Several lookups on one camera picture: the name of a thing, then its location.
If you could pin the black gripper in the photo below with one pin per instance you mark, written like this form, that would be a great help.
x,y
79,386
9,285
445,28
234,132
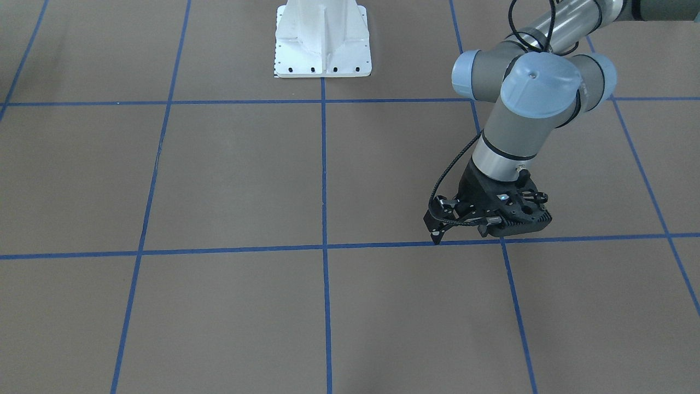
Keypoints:
x,y
473,189

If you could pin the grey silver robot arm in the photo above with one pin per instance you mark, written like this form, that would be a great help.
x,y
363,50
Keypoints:
x,y
536,83

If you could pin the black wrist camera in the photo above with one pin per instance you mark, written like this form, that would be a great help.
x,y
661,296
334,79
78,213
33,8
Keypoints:
x,y
440,210

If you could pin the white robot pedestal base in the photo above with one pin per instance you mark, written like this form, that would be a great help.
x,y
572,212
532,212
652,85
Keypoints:
x,y
322,39

